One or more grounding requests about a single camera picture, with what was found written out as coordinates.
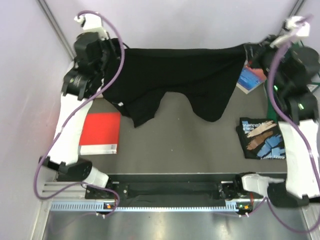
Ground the folded black printed t-shirt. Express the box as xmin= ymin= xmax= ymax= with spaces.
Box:
xmin=235 ymin=117 xmax=286 ymax=160

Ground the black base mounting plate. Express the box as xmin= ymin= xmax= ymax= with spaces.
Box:
xmin=84 ymin=173 xmax=265 ymax=207

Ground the aluminium rail frame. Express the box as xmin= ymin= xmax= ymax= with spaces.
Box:
xmin=32 ymin=180 xmax=320 ymax=240

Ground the green binder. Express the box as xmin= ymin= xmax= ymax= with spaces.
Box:
xmin=264 ymin=41 xmax=320 ymax=124

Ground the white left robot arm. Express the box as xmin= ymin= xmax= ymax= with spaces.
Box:
xmin=39 ymin=32 xmax=114 ymax=199

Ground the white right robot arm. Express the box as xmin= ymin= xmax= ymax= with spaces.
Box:
xmin=233 ymin=37 xmax=320 ymax=208

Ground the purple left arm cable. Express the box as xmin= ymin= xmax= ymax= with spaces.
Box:
xmin=33 ymin=9 xmax=126 ymax=218

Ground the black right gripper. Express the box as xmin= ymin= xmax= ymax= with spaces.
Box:
xmin=244 ymin=35 xmax=290 ymax=93

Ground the blue orange book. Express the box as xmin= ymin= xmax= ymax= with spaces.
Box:
xmin=236 ymin=66 xmax=267 ymax=94

